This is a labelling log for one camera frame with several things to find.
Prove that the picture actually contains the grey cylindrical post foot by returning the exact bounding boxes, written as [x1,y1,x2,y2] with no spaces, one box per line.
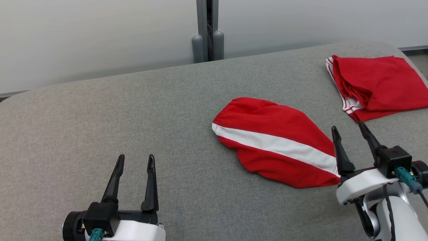
[192,35,204,63]
[213,31,224,61]

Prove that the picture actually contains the grey metal partition post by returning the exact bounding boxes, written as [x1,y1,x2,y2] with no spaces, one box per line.
[196,0,219,62]

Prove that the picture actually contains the red shorts with white stripe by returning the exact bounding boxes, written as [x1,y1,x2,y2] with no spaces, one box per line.
[212,97,341,189]

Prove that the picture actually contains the right camera cable teal connector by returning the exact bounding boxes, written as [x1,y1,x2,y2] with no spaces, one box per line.
[396,167,428,206]

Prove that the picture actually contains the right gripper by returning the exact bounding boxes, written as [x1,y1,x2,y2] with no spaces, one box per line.
[332,121,428,205]

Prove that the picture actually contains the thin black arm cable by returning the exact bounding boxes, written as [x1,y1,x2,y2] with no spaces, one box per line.
[383,184,397,241]

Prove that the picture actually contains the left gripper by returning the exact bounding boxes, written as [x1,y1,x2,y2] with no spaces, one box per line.
[63,154,166,241]

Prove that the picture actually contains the red shirt with white sleeves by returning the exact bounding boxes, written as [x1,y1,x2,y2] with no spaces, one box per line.
[326,55,428,122]

